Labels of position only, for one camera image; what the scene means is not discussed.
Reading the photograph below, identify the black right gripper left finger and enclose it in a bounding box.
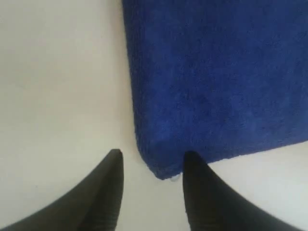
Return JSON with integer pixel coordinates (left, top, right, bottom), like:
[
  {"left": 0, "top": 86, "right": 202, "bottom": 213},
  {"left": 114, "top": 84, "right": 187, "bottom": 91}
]
[{"left": 3, "top": 149, "right": 124, "bottom": 231}]

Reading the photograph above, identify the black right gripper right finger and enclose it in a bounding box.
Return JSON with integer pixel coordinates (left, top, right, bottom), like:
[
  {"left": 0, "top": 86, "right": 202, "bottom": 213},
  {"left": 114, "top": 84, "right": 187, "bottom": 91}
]
[{"left": 182, "top": 151, "right": 297, "bottom": 231}]

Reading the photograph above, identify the blue microfiber towel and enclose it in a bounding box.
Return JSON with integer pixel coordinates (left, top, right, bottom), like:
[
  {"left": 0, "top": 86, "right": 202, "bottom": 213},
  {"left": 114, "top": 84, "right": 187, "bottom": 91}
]
[{"left": 122, "top": 0, "right": 308, "bottom": 180}]

